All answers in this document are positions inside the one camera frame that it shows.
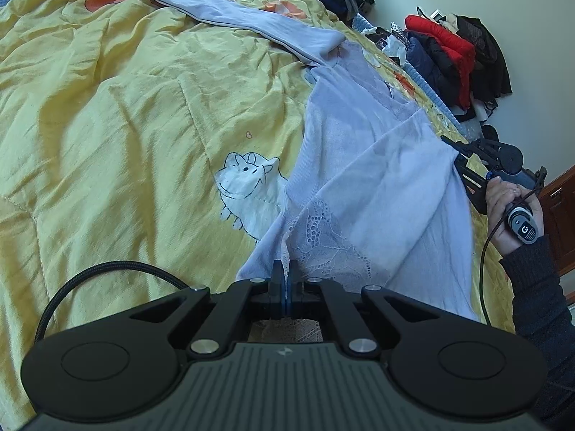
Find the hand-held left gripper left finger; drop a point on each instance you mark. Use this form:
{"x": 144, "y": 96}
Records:
{"x": 278, "y": 280}

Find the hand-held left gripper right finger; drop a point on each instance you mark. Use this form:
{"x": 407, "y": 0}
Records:
{"x": 294, "y": 280}

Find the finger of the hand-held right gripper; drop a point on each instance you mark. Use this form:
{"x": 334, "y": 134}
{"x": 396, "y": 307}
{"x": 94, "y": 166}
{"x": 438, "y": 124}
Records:
{"x": 460, "y": 144}

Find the lavender lace-trimmed knit garment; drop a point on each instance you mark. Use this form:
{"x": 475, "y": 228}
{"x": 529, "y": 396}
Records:
{"x": 382, "y": 179}

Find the person's right forearm dark sleeve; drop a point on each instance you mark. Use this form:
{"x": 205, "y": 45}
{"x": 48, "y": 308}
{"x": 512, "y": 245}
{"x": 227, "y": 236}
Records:
{"x": 537, "y": 305}

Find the person's right hand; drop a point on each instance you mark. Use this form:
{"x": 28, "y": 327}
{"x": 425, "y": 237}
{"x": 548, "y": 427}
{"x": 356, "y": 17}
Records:
{"x": 496, "y": 208}

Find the brown wooden cabinet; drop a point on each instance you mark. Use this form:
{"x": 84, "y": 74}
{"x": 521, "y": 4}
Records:
{"x": 559, "y": 215}

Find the navy padded jacket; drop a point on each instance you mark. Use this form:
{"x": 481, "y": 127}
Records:
{"x": 424, "y": 60}

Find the black garment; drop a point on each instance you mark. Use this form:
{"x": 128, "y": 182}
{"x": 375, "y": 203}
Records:
{"x": 492, "y": 54}

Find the red jacket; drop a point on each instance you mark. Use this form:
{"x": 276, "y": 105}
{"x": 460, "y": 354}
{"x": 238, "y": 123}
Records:
{"x": 451, "y": 42}

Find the yellow cartoon printed blanket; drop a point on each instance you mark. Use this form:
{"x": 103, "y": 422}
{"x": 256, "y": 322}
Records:
{"x": 112, "y": 121}

